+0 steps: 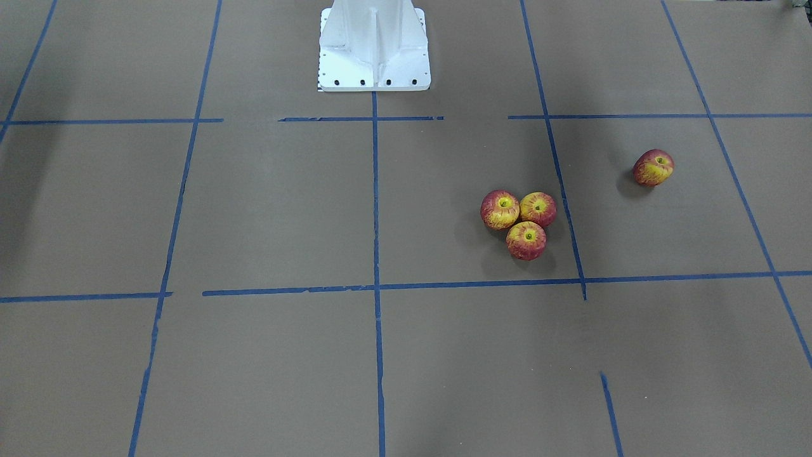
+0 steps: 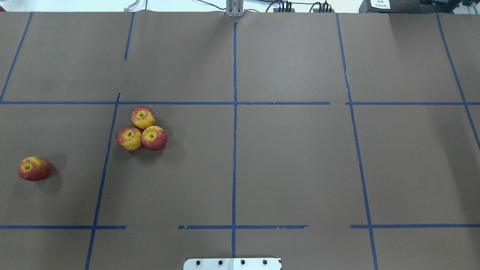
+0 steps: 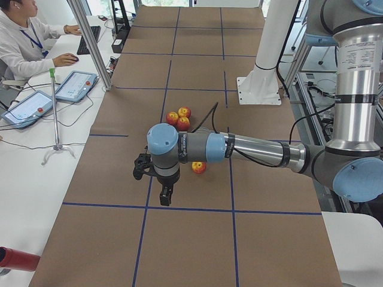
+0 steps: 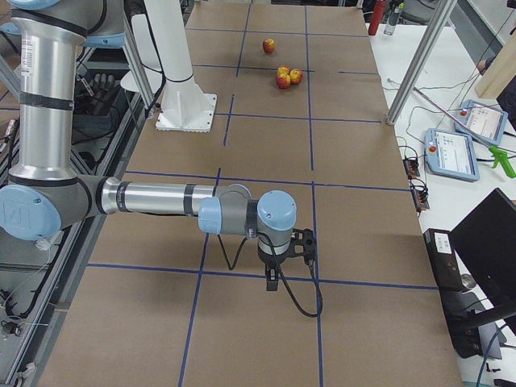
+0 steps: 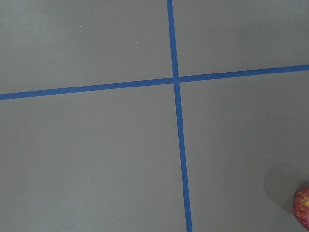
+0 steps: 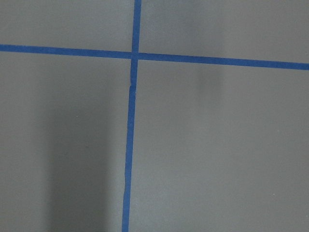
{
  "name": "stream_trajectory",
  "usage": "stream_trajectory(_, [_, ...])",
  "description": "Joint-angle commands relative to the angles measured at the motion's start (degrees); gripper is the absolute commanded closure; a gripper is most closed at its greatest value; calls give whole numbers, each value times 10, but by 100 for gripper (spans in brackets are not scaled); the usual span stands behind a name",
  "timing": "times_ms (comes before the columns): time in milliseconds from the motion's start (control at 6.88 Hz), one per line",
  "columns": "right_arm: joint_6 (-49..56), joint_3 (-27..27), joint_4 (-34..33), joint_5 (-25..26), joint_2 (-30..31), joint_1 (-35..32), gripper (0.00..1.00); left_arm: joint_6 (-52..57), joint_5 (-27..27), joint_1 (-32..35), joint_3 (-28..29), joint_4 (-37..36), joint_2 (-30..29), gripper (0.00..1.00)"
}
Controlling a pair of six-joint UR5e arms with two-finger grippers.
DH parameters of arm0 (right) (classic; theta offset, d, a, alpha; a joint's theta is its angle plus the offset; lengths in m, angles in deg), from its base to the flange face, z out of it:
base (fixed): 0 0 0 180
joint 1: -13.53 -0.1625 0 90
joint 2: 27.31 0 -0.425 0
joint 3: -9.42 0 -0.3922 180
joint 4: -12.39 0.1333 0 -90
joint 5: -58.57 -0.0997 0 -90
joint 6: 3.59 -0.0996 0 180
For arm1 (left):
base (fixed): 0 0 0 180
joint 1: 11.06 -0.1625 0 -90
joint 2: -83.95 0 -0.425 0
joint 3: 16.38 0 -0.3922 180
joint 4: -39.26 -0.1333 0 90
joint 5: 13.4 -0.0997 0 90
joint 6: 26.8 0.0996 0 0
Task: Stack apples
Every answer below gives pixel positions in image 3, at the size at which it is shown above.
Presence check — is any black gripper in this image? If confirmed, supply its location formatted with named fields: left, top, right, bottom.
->
left=157, top=172, right=180, bottom=206

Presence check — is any red yellow apple carried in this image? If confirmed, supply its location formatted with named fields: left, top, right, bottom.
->
left=191, top=161, right=206, bottom=174

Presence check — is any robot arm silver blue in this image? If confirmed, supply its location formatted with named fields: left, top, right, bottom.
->
left=135, top=1, right=382, bottom=206

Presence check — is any red yellow apple front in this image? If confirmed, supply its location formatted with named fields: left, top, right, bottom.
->
left=176, top=117, right=190, bottom=132

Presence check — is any red yellow apple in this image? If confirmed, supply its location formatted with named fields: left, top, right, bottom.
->
left=166, top=111, right=179, bottom=126
left=176, top=117, right=190, bottom=132
left=178, top=106, right=192, bottom=118

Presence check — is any red yellow apple left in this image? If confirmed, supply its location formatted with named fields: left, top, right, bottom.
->
left=166, top=111, right=179, bottom=126

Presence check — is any brown paper table cover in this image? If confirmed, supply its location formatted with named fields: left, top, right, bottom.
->
left=31, top=7, right=341, bottom=286

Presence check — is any red yellow apple back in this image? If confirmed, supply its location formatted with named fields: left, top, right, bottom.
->
left=178, top=106, right=192, bottom=118

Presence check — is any silver grabber stick green tip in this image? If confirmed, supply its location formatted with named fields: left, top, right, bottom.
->
left=41, top=68, right=75, bottom=166

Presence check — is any blue teach pendant far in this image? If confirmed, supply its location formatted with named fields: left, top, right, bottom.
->
left=55, top=71, right=98, bottom=102

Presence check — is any blue teach pendant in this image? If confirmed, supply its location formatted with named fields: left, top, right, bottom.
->
left=55, top=71, right=98, bottom=102
left=1, top=90, right=53, bottom=129

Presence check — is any black box on desk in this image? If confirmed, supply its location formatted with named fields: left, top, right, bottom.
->
left=111, top=39, right=124, bottom=54

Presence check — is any blue teach pendant near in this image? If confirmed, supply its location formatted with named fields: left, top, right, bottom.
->
left=1, top=90, right=53, bottom=129

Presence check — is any black keyboard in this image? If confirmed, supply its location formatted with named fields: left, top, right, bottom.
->
left=76, top=25, right=102, bottom=56

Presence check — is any red bottle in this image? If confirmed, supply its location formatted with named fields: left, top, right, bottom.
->
left=1, top=246, right=41, bottom=271

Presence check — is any person in white hoodie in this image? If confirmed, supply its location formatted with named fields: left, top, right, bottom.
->
left=1, top=1, right=81, bottom=80

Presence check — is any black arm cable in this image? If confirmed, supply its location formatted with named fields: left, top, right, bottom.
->
left=190, top=102, right=339, bottom=167

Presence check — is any white camera stand pedestal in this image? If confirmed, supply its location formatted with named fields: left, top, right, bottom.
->
left=237, top=0, right=300, bottom=105

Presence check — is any aluminium frame post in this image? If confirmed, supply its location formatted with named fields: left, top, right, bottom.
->
left=68, top=0, right=112, bottom=91

